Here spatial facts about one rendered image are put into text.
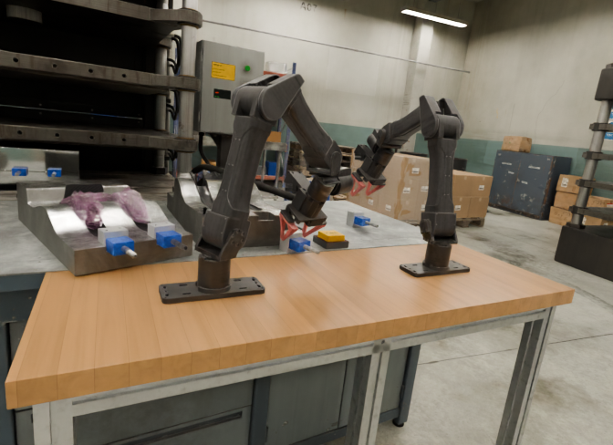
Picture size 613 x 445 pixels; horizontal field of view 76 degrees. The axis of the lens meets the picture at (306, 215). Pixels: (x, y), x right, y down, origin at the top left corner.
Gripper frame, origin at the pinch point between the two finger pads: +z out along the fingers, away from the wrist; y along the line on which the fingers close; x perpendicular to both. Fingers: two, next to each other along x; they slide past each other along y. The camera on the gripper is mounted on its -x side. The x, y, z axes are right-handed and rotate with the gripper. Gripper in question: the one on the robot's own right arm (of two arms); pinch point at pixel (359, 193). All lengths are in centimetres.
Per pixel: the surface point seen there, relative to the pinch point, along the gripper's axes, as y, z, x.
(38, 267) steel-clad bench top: 98, 8, 11
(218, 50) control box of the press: 23, -7, -90
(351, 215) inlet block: 2.5, 7.5, 3.8
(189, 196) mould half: 58, 10, -13
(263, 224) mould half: 46.7, 0.5, 11.2
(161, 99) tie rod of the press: 30, 41, -128
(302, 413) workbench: 28, 56, 47
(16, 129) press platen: 98, 31, -75
